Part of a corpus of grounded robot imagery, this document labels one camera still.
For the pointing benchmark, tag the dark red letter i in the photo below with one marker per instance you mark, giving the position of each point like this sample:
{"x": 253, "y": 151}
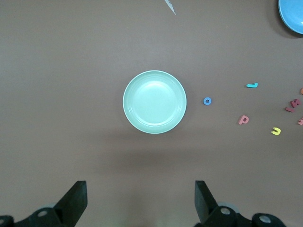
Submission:
{"x": 289, "y": 109}

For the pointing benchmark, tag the brown table cover sheet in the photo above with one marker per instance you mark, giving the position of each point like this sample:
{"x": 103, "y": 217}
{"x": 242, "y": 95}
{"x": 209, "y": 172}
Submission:
{"x": 71, "y": 94}

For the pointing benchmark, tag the teal letter l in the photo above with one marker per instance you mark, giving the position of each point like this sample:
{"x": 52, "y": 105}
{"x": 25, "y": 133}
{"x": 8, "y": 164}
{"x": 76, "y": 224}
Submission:
{"x": 251, "y": 85}

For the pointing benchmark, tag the blue letter o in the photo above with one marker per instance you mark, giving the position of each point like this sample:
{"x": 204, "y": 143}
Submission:
{"x": 207, "y": 98}

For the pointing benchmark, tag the blue plate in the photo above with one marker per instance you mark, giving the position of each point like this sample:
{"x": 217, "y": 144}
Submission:
{"x": 292, "y": 14}

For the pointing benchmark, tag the light green plate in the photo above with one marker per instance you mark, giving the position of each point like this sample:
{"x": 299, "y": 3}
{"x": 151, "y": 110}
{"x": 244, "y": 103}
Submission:
{"x": 154, "y": 102}

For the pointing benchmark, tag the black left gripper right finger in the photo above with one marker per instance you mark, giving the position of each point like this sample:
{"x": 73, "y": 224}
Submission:
{"x": 206, "y": 205}

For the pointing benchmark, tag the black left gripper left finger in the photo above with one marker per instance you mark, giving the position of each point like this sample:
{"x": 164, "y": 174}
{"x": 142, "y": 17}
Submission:
{"x": 73, "y": 203}

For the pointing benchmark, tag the pink letter p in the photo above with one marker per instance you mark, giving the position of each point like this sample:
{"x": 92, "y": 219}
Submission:
{"x": 240, "y": 122}

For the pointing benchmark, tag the white paper scrap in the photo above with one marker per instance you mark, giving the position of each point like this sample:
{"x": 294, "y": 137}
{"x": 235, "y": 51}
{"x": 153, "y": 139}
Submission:
{"x": 171, "y": 7}

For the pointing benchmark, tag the yellow letter n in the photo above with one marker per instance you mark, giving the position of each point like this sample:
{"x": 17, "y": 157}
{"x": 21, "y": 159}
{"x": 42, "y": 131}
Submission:
{"x": 276, "y": 133}

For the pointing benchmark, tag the pink letter f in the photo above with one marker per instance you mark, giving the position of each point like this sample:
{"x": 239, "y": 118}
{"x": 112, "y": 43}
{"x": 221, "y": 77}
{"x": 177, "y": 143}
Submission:
{"x": 301, "y": 121}

